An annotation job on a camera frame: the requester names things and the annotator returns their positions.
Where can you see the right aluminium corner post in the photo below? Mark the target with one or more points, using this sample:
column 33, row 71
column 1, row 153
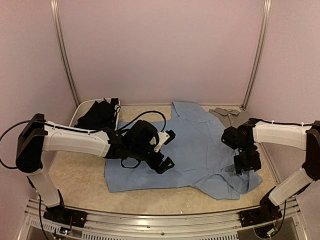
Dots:
column 258, row 53

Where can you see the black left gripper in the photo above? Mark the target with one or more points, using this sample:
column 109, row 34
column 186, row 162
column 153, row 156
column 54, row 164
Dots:
column 163, row 167

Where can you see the folded grey button shirt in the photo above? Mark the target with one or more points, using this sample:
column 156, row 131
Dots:
column 230, row 117

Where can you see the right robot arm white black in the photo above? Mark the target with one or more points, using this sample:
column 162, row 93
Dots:
column 301, row 138

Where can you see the black garment in basket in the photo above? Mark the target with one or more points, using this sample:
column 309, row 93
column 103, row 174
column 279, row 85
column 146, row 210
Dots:
column 101, row 114

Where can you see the front aluminium frame rail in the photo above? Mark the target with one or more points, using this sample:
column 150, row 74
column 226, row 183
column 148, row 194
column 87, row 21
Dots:
column 102, row 225

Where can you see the aluminium corner post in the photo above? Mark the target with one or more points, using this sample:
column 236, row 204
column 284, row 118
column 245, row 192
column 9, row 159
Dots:
column 54, row 5
column 258, row 53

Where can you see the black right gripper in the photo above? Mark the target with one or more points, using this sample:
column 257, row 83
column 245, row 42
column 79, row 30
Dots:
column 256, row 165

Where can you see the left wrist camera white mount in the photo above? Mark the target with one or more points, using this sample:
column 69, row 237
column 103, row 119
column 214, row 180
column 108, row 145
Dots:
column 162, row 138

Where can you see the light blue long sleeve shirt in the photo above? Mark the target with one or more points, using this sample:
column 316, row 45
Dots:
column 201, row 160

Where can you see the left aluminium corner post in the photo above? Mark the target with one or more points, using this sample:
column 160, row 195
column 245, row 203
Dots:
column 54, row 5

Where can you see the white plastic laundry basket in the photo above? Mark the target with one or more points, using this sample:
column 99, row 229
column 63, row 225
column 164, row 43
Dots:
column 84, row 107

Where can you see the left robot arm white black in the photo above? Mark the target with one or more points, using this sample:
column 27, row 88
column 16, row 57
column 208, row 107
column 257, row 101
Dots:
column 141, row 142

